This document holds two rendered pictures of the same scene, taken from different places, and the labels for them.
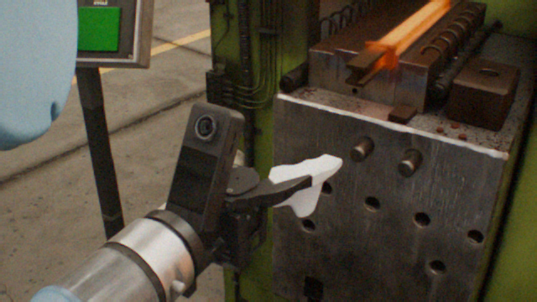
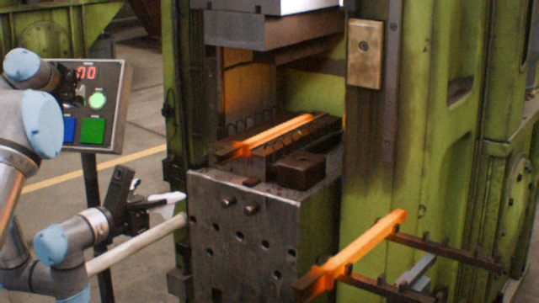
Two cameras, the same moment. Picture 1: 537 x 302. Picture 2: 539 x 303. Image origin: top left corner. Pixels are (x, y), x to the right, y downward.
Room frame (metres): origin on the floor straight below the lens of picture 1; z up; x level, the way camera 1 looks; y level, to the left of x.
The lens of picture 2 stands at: (-0.75, -0.35, 1.57)
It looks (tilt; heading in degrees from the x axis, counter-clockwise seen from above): 20 degrees down; 3
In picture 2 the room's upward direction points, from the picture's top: straight up
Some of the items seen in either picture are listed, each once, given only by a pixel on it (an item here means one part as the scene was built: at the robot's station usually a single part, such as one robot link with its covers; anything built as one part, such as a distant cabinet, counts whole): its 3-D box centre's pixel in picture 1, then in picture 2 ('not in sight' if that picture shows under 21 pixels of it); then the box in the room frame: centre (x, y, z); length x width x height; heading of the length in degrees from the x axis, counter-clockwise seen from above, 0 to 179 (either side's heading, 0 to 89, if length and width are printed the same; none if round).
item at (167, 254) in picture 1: (152, 265); (93, 226); (0.36, 0.10, 0.98); 0.08 x 0.05 x 0.08; 59
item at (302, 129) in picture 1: (419, 164); (295, 221); (0.98, -0.31, 0.69); 0.56 x 0.38 x 0.45; 149
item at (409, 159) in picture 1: (409, 164); (251, 209); (0.70, -0.21, 0.87); 0.04 x 0.03 x 0.03; 149
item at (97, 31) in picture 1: (99, 29); (93, 131); (0.91, 0.29, 1.01); 0.07 x 0.05 x 0.07; 84
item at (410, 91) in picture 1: (408, 37); (279, 139); (1.00, -0.26, 0.96); 0.42 x 0.20 x 0.09; 149
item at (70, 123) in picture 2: not in sight; (64, 130); (0.92, 0.38, 1.01); 0.07 x 0.05 x 0.07; 84
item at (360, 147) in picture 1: (361, 149); (228, 202); (0.74, -0.14, 0.87); 0.04 x 0.03 x 0.03; 149
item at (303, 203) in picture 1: (306, 190); (167, 207); (0.48, -0.04, 0.97); 0.09 x 0.03 x 0.06; 113
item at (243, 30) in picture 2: not in sight; (279, 20); (1.00, -0.26, 1.32); 0.42 x 0.20 x 0.10; 149
